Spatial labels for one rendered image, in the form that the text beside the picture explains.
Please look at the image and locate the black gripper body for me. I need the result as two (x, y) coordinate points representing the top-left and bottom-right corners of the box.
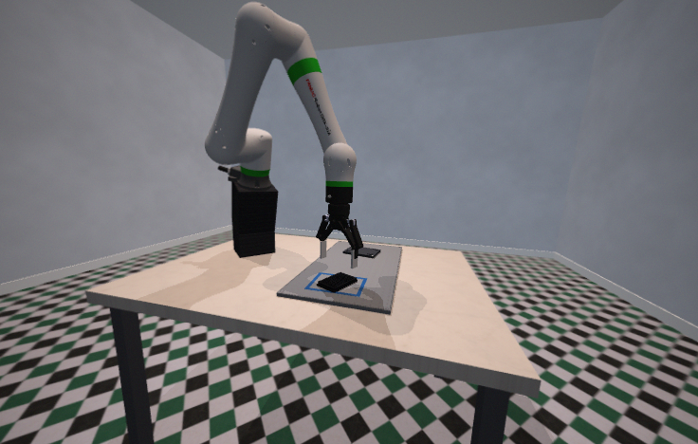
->
(328, 203), (350, 231)

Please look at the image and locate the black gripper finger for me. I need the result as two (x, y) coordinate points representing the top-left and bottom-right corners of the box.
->
(316, 214), (335, 259)
(337, 219), (363, 268)

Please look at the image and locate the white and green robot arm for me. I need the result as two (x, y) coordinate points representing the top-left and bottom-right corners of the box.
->
(205, 2), (357, 205)

